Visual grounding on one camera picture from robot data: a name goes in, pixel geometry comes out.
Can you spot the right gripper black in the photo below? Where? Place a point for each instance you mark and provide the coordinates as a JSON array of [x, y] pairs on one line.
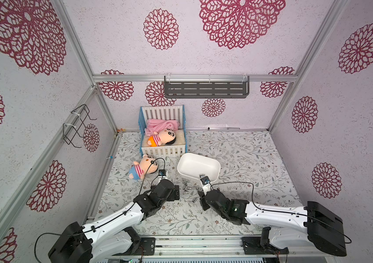
[[203, 198]]

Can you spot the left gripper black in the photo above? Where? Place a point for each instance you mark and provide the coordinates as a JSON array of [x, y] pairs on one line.
[[172, 196]]

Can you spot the white plastic storage box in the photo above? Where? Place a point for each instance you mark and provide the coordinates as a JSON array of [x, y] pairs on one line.
[[191, 166]]

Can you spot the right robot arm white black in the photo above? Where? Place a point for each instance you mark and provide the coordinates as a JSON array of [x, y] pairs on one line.
[[310, 225]]

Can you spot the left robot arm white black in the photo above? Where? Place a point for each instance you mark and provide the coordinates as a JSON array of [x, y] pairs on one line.
[[113, 234]]

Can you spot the plush doll on table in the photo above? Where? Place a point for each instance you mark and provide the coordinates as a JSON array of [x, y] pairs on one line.
[[139, 170]]

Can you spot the blue white toy crib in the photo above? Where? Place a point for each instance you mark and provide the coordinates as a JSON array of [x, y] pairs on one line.
[[167, 113]]

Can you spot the plush doll in crib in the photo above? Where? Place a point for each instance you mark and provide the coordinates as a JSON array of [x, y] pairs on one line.
[[162, 138]]

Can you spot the pink blanket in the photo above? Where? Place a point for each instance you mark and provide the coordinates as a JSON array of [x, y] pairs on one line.
[[157, 125]]

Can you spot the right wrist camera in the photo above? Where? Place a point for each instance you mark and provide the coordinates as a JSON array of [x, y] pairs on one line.
[[206, 183]]

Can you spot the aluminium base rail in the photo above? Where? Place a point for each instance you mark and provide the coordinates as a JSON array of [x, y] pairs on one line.
[[214, 247]]

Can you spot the grey wall shelf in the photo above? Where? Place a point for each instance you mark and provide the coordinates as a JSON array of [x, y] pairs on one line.
[[207, 90]]

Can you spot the black wire wall rack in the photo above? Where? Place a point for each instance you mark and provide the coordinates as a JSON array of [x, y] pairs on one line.
[[72, 129]]

